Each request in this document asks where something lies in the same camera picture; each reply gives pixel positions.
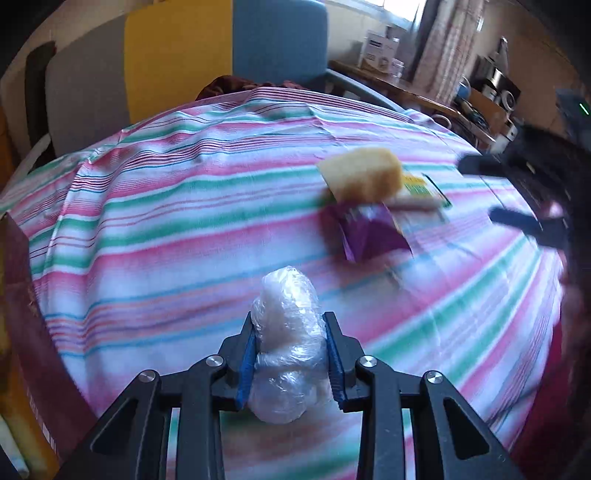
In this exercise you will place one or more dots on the grey metal armrest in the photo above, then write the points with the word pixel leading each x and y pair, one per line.
pixel 364 90

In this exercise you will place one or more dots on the green-edged cracker packet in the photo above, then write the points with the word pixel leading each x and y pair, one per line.
pixel 422 191

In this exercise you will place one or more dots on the yellow backrest cushion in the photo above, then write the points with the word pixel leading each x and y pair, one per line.
pixel 178 60

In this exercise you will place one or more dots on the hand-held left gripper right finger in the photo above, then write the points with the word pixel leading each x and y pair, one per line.
pixel 336 369

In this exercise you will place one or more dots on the clear plastic bundle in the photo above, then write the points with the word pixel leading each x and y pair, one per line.
pixel 288 341

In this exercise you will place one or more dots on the blue backrest cushion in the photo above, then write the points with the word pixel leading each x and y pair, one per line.
pixel 279 46

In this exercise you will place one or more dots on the dark red cloth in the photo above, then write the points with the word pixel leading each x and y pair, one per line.
pixel 231 85

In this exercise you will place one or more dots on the purple snack packet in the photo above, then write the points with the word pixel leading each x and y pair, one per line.
pixel 369 230

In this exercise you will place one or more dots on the yellow carton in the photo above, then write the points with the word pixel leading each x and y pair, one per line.
pixel 11 415

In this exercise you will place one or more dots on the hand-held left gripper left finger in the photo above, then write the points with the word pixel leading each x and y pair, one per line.
pixel 245 369

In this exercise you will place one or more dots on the window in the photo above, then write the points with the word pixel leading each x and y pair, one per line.
pixel 397 7

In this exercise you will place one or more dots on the white cardboard box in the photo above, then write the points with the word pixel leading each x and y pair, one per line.
pixel 381 50

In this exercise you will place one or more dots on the wooden desk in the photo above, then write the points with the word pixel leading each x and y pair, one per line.
pixel 415 97

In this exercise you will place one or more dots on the white metal armrest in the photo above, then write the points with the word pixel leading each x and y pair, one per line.
pixel 34 152

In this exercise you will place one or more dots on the patterned curtain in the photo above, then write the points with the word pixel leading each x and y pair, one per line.
pixel 445 50

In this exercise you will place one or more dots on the blue mug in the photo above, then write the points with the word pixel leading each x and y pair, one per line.
pixel 463 87

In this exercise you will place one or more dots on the black audio equipment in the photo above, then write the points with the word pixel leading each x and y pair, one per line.
pixel 498 78

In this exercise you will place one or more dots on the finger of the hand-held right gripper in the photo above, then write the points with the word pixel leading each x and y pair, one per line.
pixel 485 165
pixel 521 221

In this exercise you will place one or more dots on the striped tablecloth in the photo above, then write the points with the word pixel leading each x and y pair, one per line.
pixel 184 207

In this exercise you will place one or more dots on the yellow sponge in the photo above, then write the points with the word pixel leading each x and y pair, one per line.
pixel 362 177

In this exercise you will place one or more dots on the dark red cardboard box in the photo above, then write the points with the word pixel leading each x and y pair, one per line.
pixel 32 323

